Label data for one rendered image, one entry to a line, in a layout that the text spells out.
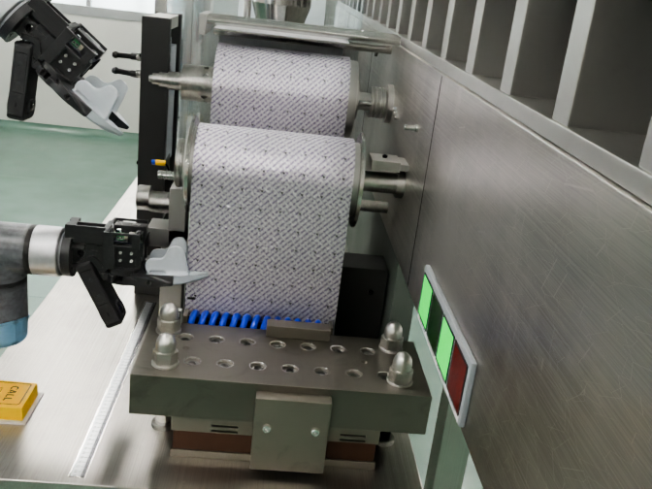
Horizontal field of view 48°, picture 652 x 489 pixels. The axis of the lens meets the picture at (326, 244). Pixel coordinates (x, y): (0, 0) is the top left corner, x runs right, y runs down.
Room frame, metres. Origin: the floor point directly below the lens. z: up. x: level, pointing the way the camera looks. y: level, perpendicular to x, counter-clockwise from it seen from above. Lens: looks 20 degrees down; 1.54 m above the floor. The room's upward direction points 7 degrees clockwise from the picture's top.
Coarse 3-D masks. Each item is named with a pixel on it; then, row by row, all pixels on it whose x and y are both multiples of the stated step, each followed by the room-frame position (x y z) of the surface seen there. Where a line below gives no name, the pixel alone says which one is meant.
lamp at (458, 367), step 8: (456, 344) 0.67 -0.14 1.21; (456, 352) 0.66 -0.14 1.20; (456, 360) 0.66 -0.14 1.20; (456, 368) 0.65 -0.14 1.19; (464, 368) 0.63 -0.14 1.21; (448, 376) 0.67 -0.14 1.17; (456, 376) 0.65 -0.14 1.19; (464, 376) 0.62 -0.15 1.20; (448, 384) 0.67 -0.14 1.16; (456, 384) 0.64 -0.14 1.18; (456, 392) 0.64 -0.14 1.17; (456, 400) 0.63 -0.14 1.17; (456, 408) 0.63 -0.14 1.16
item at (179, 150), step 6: (180, 138) 1.10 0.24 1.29; (180, 144) 1.08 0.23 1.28; (180, 150) 1.07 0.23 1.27; (180, 156) 1.07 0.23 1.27; (180, 162) 1.06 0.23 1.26; (174, 168) 1.06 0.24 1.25; (180, 168) 1.06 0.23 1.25; (174, 174) 1.06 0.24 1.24; (180, 174) 1.06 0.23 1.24; (174, 180) 1.07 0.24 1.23; (180, 180) 1.07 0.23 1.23; (180, 186) 1.09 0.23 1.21
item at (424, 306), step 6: (426, 282) 0.84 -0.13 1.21; (426, 288) 0.83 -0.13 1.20; (426, 294) 0.83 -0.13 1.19; (420, 300) 0.85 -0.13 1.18; (426, 300) 0.82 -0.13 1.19; (420, 306) 0.85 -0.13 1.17; (426, 306) 0.82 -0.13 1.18; (420, 312) 0.84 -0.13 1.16; (426, 312) 0.81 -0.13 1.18; (426, 318) 0.81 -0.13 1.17
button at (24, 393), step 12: (0, 384) 0.94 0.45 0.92; (12, 384) 0.94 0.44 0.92; (24, 384) 0.95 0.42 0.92; (36, 384) 0.95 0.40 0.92; (0, 396) 0.91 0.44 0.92; (12, 396) 0.91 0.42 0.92; (24, 396) 0.92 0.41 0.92; (36, 396) 0.95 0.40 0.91; (0, 408) 0.89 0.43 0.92; (12, 408) 0.89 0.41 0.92; (24, 408) 0.90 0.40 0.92
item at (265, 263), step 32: (192, 224) 1.04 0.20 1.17; (224, 224) 1.04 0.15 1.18; (256, 224) 1.05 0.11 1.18; (288, 224) 1.05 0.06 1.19; (320, 224) 1.05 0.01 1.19; (192, 256) 1.04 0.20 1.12; (224, 256) 1.04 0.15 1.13; (256, 256) 1.05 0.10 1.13; (288, 256) 1.05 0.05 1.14; (320, 256) 1.06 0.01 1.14; (192, 288) 1.04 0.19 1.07; (224, 288) 1.04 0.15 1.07; (256, 288) 1.05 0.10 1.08; (288, 288) 1.05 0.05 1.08; (320, 288) 1.06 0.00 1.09; (320, 320) 1.06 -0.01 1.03
